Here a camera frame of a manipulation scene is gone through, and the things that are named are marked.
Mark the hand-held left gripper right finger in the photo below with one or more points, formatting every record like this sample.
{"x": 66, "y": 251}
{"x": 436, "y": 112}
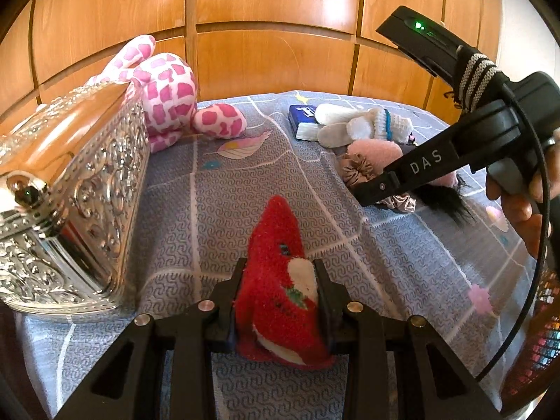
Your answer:
{"x": 330, "y": 323}

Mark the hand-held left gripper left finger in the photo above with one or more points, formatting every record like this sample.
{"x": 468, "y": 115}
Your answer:
{"x": 224, "y": 328}

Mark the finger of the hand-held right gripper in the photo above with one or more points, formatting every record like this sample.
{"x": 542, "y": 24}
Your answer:
{"x": 378, "y": 188}

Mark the beige satin scrunchie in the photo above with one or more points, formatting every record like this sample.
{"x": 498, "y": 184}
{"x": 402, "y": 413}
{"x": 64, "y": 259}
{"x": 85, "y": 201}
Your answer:
{"x": 354, "y": 170}

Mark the pink towel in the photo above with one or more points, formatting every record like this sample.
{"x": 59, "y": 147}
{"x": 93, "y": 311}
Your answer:
{"x": 376, "y": 151}

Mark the black hair piece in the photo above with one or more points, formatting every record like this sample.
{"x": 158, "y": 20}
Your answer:
{"x": 446, "y": 203}

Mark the red fluffy sock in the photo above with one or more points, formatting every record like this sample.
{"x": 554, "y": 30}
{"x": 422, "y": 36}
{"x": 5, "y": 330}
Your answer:
{"x": 271, "y": 280}

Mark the beige knit glove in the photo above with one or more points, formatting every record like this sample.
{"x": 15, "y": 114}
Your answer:
{"x": 332, "y": 113}

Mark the blue tissue packet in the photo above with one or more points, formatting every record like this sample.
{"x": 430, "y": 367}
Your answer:
{"x": 302, "y": 116}

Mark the person's right hand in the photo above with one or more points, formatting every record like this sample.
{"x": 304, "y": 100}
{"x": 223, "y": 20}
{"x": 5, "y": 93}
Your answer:
{"x": 518, "y": 218}

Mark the silver embossed tissue box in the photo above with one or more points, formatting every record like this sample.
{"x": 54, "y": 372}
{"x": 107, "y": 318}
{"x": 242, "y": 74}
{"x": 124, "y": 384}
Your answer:
{"x": 100, "y": 192}

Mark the rattan chair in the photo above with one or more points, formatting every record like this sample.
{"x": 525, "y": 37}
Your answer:
{"x": 538, "y": 350}

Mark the wooden wardrobe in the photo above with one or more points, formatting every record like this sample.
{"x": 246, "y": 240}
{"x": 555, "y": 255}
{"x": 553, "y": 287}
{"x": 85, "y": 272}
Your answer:
{"x": 271, "y": 4}

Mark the pink spotted plush toy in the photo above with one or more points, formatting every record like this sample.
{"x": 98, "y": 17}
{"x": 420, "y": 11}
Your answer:
{"x": 170, "y": 92}

